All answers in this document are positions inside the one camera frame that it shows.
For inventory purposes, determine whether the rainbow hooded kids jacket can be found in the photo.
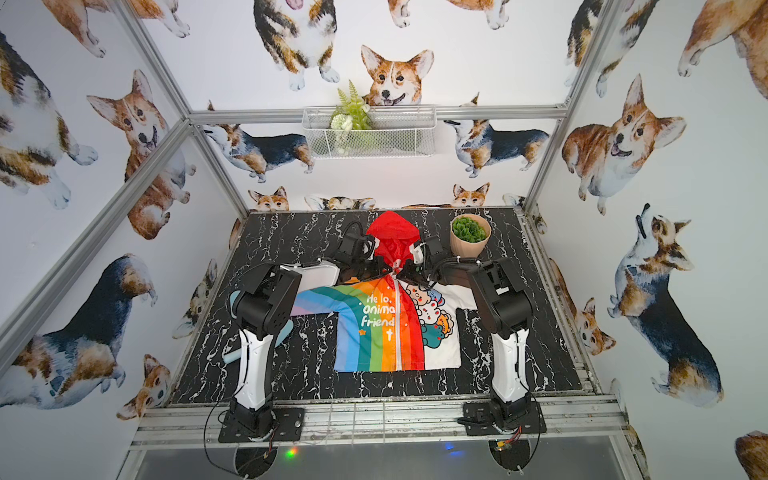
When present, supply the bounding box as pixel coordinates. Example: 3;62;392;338
291;212;476;372

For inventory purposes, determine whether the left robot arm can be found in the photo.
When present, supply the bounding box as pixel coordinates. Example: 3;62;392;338
229;222;384;414

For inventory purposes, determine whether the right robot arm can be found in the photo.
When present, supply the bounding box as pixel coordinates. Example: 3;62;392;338
406;237;533;414

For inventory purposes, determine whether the beige pot with green plant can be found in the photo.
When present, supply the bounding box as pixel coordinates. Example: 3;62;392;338
450;214;492;258

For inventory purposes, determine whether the artificial fern with white flower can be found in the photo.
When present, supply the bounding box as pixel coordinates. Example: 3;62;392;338
330;81;373;145

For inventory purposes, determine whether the white wire wall basket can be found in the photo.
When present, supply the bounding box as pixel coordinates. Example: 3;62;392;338
301;106;437;159

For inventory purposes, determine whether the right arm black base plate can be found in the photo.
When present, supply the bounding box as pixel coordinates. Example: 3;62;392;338
457;398;547;436

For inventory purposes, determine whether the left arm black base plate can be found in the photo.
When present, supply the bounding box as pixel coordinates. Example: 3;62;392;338
218;406;305;443

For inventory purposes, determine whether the aluminium front rail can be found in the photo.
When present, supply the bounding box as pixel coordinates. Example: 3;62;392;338
130;395;628;450

